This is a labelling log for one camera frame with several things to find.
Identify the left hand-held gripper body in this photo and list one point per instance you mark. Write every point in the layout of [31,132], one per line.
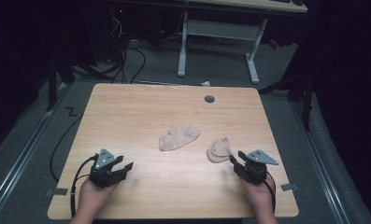
[102,171]

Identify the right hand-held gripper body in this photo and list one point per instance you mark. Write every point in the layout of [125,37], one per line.
[254,166]

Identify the person's right hand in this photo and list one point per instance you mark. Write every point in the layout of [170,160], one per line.
[258,194]

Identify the person's left hand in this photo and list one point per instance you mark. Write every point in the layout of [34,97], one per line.
[91,197]

